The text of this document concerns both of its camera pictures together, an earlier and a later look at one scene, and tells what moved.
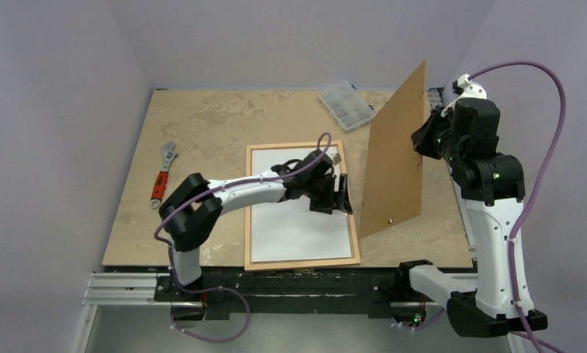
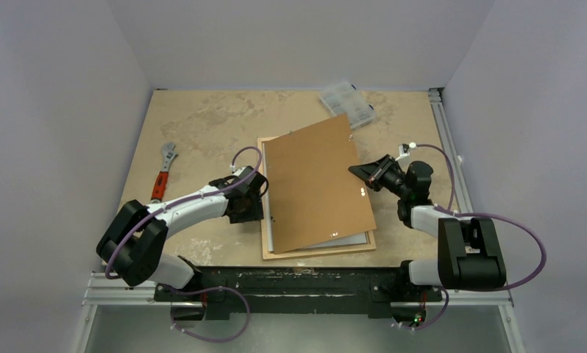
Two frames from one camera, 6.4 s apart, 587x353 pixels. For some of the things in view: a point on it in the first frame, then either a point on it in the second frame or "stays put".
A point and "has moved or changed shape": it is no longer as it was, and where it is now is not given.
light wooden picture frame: (250, 265) has moved or changed shape
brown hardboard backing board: (393, 178) → (314, 198)
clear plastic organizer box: (347, 105) stays put
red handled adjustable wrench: (168, 154) stays put
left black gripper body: (324, 185) → (251, 212)
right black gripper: (425, 137) → (379, 173)
